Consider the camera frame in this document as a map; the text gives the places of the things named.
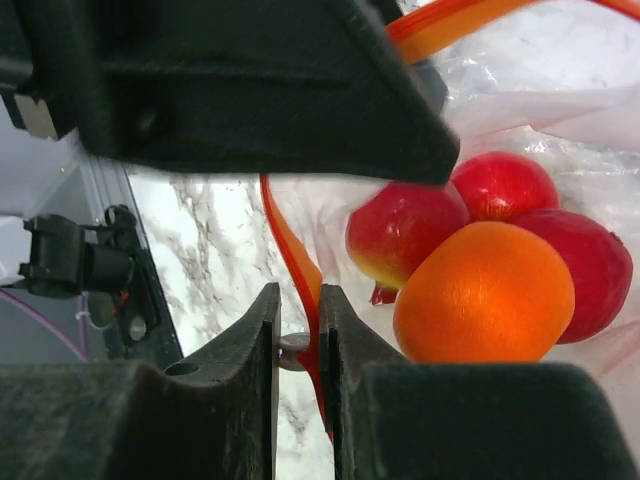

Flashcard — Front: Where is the red apple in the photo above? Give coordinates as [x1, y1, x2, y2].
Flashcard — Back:
[345, 182, 470, 304]
[511, 208, 633, 344]
[450, 151, 559, 221]

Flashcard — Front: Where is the clear orange-zipper zip bag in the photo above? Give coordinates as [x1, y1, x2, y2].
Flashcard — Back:
[259, 0, 640, 441]

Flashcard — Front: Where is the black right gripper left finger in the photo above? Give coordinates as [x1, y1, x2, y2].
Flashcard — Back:
[1, 283, 280, 479]

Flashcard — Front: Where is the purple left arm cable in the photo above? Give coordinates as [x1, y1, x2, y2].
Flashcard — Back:
[0, 288, 94, 364]

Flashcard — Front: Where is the orange fruit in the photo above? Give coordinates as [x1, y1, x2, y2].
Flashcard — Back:
[393, 222, 575, 363]

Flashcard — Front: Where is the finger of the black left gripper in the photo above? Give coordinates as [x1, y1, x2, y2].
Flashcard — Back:
[1, 1, 459, 184]

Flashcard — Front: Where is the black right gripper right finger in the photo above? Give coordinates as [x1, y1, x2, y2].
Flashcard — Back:
[319, 285, 638, 479]

